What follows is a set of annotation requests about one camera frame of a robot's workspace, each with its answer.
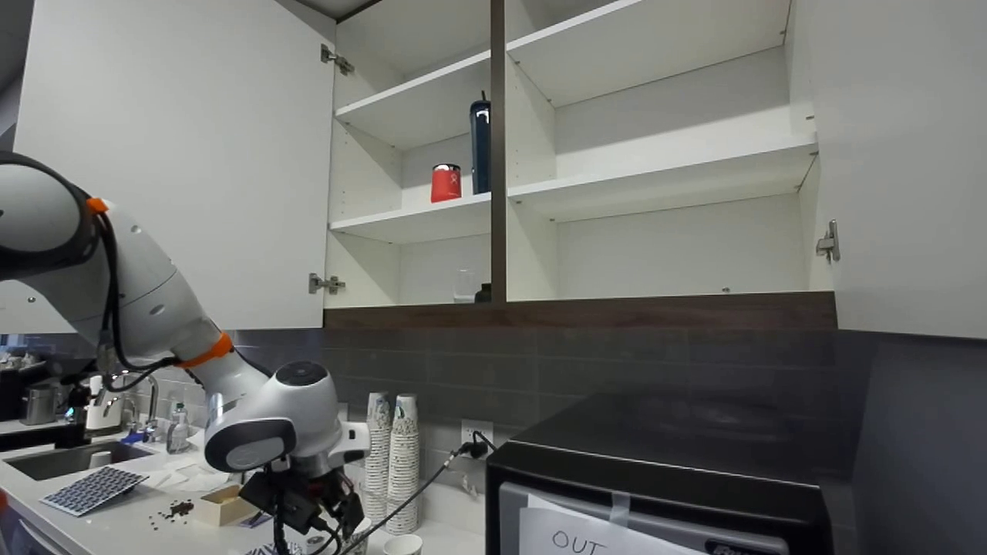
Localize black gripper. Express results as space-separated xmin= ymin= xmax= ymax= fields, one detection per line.
xmin=238 ymin=459 xmax=369 ymax=555

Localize metal cabinet hinge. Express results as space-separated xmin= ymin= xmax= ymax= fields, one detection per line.
xmin=316 ymin=40 xmax=358 ymax=76
xmin=304 ymin=268 xmax=348 ymax=299
xmin=813 ymin=217 xmax=841 ymax=265

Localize white cabinet door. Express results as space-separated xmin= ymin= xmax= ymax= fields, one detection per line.
xmin=4 ymin=0 xmax=337 ymax=332
xmin=790 ymin=0 xmax=987 ymax=343

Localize small white cup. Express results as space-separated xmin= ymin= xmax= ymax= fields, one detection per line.
xmin=369 ymin=530 xmax=426 ymax=555

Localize printed paper cup stack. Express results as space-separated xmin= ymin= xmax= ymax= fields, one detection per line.
xmin=360 ymin=387 xmax=394 ymax=520
xmin=386 ymin=392 xmax=426 ymax=535

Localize small wooden box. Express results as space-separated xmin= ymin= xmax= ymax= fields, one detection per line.
xmin=193 ymin=485 xmax=259 ymax=530

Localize small dark keys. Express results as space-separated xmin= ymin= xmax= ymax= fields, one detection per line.
xmin=147 ymin=497 xmax=200 ymax=530

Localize white cloth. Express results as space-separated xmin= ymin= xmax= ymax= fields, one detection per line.
xmin=138 ymin=436 xmax=229 ymax=498

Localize clear soap bottle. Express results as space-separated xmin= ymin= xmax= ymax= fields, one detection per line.
xmin=164 ymin=397 xmax=198 ymax=455

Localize grey grid pad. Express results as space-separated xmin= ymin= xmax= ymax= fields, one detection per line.
xmin=41 ymin=464 xmax=144 ymax=518

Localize white paper sign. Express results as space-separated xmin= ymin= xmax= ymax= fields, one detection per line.
xmin=515 ymin=489 xmax=713 ymax=555

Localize white kettle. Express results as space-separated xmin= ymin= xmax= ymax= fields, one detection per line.
xmin=81 ymin=369 xmax=127 ymax=436

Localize steel sink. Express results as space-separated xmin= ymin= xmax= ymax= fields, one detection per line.
xmin=4 ymin=437 xmax=155 ymax=485

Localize metal pot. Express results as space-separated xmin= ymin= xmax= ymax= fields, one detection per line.
xmin=22 ymin=378 xmax=71 ymax=428

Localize black microwave appliance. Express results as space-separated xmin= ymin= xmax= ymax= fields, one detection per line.
xmin=485 ymin=384 xmax=875 ymax=555

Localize small red container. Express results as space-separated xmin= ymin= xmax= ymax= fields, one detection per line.
xmin=429 ymin=159 xmax=462 ymax=204

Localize dark blue bottle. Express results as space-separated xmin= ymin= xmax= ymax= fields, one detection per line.
xmin=469 ymin=88 xmax=493 ymax=198

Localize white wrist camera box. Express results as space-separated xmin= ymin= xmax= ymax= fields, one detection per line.
xmin=339 ymin=420 xmax=374 ymax=455

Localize white open wall cabinet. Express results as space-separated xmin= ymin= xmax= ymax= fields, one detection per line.
xmin=320 ymin=0 xmax=840 ymax=332

